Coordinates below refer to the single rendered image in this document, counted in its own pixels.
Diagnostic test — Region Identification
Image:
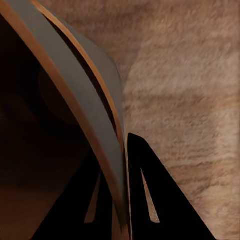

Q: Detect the trash can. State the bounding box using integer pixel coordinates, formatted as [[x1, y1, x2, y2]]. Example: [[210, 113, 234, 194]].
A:
[[0, 0, 132, 240]]

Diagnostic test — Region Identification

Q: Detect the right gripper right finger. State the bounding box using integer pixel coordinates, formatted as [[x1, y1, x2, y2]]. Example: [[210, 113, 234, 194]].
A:
[[127, 133, 216, 240]]

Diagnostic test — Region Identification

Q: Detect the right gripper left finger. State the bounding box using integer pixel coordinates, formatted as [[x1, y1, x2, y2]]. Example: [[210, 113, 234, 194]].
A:
[[30, 148, 113, 240]]

